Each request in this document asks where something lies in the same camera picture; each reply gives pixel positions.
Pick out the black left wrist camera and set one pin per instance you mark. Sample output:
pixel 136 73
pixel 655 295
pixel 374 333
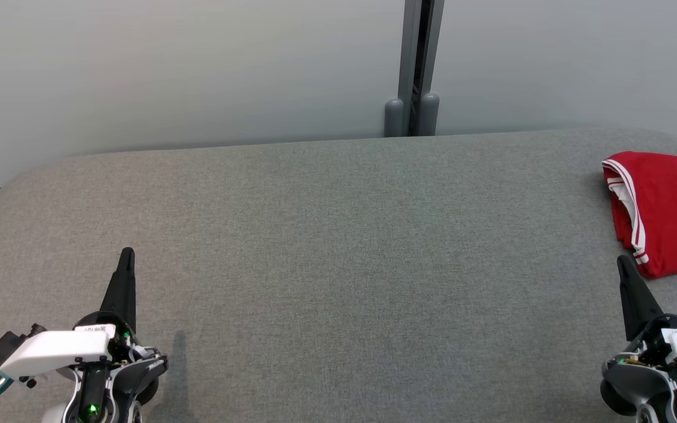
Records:
pixel 3 346

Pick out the red jersey with printed lettering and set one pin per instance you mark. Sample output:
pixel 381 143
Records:
pixel 667 217

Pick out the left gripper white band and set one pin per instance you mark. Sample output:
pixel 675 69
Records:
pixel 56 352

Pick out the grey partition post with feet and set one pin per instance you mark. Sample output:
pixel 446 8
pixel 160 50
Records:
pixel 409 53

